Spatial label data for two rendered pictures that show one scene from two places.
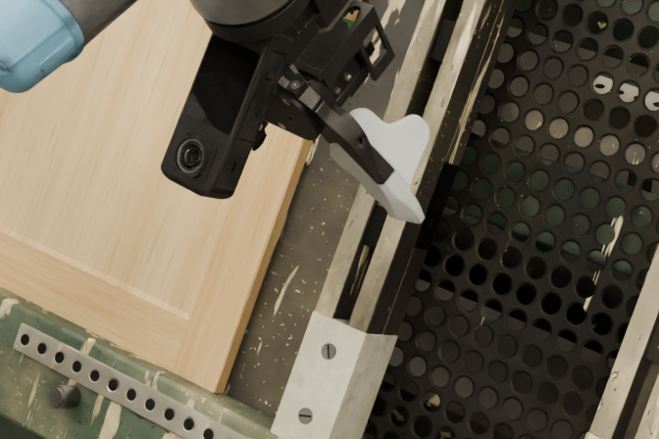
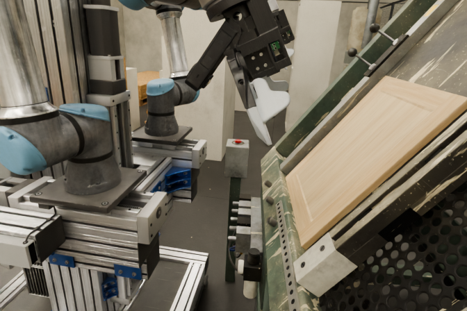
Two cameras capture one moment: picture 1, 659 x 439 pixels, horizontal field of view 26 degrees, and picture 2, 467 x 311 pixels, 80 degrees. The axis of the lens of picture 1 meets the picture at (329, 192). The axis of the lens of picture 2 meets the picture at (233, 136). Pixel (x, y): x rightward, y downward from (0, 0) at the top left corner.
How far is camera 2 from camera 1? 0.77 m
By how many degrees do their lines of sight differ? 53
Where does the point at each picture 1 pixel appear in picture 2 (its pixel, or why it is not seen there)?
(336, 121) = (235, 69)
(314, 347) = (320, 244)
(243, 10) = not seen: outside the picture
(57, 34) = not seen: outside the picture
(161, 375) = (291, 230)
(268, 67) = (219, 37)
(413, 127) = (281, 96)
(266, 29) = (212, 12)
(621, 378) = not seen: outside the picture
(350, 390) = (320, 266)
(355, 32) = (263, 36)
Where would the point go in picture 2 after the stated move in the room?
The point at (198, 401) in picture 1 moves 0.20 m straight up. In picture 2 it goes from (292, 243) to (301, 181)
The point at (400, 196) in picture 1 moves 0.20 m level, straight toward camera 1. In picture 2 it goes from (255, 121) to (85, 138)
